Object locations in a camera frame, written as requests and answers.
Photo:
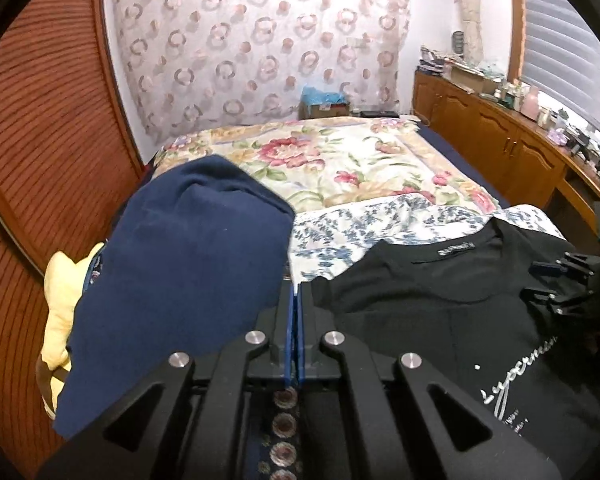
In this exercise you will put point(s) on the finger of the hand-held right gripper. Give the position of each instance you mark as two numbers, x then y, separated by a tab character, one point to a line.
555	300
547	268

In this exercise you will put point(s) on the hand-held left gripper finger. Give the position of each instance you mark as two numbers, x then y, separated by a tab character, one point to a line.
291	340
303	340

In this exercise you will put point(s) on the black printed t-shirt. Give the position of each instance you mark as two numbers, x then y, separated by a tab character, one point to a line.
430	310

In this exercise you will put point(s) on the navy blue garment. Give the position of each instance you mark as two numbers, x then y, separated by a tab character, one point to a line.
180	270

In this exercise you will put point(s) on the embroidered trim band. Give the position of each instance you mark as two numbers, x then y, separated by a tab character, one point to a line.
284	430

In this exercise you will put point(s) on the blue floral white blanket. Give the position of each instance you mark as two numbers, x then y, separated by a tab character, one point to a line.
340	230

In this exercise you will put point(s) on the lilac tissue pack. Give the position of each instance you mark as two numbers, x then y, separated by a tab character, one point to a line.
558	136

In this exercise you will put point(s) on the navy bed sheet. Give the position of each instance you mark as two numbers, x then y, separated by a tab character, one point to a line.
460	165

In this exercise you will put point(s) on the wooden cabinet desk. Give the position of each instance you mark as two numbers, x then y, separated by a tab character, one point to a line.
485	130

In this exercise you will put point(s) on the pink bottle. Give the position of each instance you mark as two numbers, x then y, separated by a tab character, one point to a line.
531	102

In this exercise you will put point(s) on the rose floral bedspread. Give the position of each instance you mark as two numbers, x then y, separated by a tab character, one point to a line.
305	160

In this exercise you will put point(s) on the flat cardboard box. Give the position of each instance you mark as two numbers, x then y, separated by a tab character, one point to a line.
470	80

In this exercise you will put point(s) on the yellow cloth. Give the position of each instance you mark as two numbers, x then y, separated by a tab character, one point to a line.
62	300

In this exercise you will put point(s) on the grey window blind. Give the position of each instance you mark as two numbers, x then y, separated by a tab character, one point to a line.
565	25

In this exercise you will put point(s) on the blue plastic bag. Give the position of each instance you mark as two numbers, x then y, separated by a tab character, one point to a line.
320	94

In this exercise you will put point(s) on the beige tied curtain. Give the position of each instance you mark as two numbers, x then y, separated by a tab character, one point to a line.
467	5

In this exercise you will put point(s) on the circle patterned sheer curtain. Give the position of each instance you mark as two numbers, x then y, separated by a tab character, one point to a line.
230	35

